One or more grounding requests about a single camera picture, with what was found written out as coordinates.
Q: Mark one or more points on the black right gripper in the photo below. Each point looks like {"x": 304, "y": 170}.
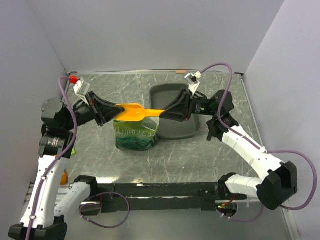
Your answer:
{"x": 180, "y": 109}

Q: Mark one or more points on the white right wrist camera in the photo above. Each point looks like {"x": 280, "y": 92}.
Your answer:
{"x": 193, "y": 81}

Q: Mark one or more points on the orange toy carrot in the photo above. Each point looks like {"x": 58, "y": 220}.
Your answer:
{"x": 64, "y": 179}

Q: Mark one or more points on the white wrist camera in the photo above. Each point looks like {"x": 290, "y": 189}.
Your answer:
{"x": 81, "y": 87}
{"x": 193, "y": 81}

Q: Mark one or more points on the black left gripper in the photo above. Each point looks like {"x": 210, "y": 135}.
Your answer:
{"x": 106, "y": 110}

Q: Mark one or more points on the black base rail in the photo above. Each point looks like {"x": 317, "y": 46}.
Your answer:
{"x": 203, "y": 196}

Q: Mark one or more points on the orange tape piece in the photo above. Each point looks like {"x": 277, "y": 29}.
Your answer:
{"x": 180, "y": 71}

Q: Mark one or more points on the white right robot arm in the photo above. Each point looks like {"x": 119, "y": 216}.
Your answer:
{"x": 276, "y": 180}

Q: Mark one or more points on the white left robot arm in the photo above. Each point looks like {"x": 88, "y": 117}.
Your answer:
{"x": 44, "y": 219}

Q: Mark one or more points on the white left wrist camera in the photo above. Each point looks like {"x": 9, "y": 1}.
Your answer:
{"x": 81, "y": 87}

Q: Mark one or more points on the yellow plastic scoop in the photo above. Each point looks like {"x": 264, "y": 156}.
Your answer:
{"x": 134, "y": 112}

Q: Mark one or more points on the green litter bag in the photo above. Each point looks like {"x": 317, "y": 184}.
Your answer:
{"x": 136, "y": 136}

